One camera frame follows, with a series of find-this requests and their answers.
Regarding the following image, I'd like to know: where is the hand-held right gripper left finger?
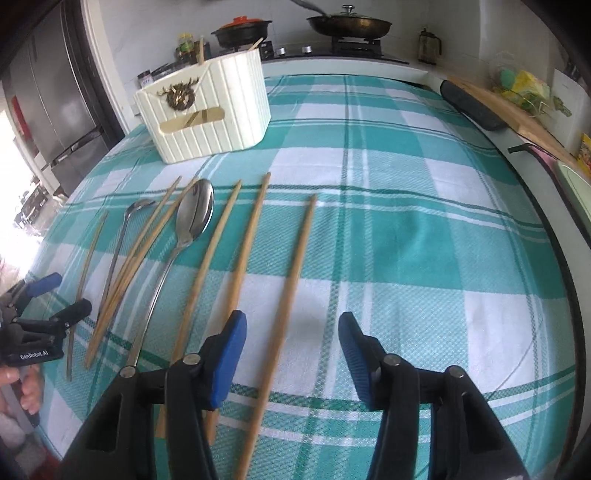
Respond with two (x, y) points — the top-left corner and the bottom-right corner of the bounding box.
(59, 311), (248, 480)

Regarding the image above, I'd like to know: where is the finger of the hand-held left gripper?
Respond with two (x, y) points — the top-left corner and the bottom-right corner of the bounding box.
(0, 272), (63, 320)
(14, 298), (93, 341)

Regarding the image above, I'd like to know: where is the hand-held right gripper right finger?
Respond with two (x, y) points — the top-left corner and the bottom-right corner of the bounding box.
(338, 312), (530, 480)

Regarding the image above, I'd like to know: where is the thin wooden chopstick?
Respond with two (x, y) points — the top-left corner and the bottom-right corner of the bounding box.
(66, 210), (110, 381)

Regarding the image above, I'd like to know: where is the small metal spoon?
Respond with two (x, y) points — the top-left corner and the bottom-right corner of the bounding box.
(98, 198), (158, 320)

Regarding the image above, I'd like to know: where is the large metal spoon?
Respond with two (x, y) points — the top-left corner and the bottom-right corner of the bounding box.
(126, 179), (215, 370)

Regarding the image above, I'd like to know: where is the white ribbed utensil holder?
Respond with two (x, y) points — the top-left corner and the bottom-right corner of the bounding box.
(135, 48), (271, 164)

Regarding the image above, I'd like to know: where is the person's left hand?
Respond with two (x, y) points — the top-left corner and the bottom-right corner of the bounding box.
(0, 368), (43, 415)

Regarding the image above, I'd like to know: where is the teal checked tablecloth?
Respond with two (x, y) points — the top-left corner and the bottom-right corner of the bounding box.
(34, 74), (571, 480)

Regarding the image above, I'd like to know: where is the grey refrigerator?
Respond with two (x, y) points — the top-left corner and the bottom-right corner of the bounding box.
(0, 0), (125, 195)

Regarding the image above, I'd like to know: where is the black spice rack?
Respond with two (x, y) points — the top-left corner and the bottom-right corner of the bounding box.
(151, 61), (185, 80)

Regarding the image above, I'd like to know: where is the green label seasoning bottle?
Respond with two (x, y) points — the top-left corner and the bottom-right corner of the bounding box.
(178, 32), (197, 63)

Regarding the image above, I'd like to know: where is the black oblong pad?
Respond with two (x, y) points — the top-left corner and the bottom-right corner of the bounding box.
(440, 79), (509, 132)

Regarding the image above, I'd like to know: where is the wooden cutting board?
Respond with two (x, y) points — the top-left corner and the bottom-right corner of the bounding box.
(445, 76), (566, 160)

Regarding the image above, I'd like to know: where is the yellow packet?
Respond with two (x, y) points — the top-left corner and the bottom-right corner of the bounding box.
(577, 133), (591, 178)

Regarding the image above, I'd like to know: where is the black gas stove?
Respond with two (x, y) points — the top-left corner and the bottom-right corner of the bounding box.
(259, 39), (409, 64)

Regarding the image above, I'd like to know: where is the black pot with orange lid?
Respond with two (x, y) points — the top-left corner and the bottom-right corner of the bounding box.
(211, 16), (273, 49)

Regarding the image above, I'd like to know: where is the yellow cloth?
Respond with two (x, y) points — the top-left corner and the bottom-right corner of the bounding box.
(515, 71), (552, 109)

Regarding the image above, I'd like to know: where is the black frying pan with lid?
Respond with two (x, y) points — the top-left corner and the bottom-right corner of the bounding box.
(306, 4), (393, 40)

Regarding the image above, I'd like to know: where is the metal spatula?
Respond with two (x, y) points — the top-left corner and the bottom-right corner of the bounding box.
(288, 0), (326, 17)

